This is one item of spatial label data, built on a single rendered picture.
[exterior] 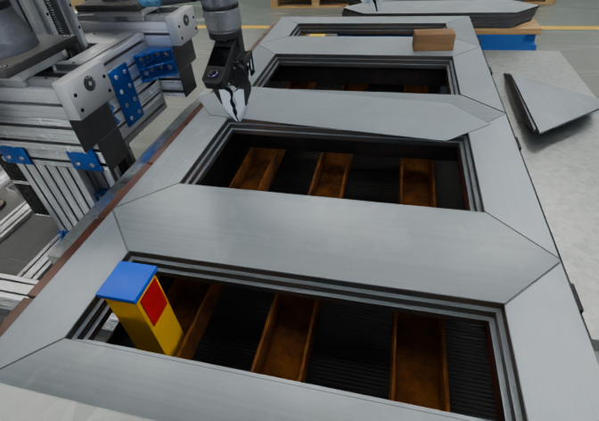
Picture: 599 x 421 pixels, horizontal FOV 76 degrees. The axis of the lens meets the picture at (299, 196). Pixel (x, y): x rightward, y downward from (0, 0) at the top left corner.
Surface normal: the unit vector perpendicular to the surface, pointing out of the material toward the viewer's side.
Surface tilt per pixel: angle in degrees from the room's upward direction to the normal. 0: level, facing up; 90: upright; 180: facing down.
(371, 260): 0
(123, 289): 0
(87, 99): 90
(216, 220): 0
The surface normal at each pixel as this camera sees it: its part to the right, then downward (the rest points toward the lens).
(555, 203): -0.07, -0.77
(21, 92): -0.23, 0.64
